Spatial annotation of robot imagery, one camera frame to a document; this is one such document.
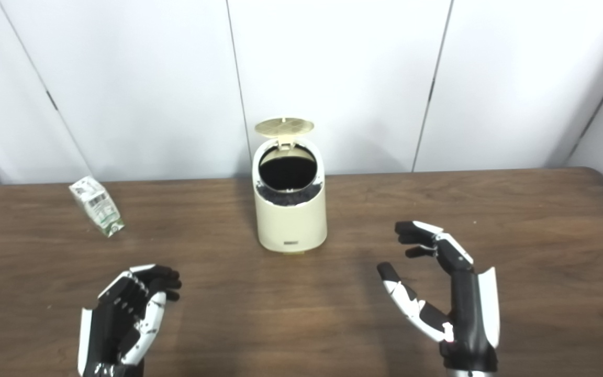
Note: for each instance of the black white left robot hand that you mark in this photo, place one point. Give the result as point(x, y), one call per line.
point(108, 324)

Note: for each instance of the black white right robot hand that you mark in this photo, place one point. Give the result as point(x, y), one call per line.
point(466, 314)

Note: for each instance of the white green milk carton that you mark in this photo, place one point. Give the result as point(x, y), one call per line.
point(97, 207)

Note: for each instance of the cream-colored trash bin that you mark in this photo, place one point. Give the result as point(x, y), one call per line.
point(291, 225)

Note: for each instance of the round cream bin lid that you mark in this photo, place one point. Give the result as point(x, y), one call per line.
point(284, 126)

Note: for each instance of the black bin liner bag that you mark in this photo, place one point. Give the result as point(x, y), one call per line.
point(287, 175)

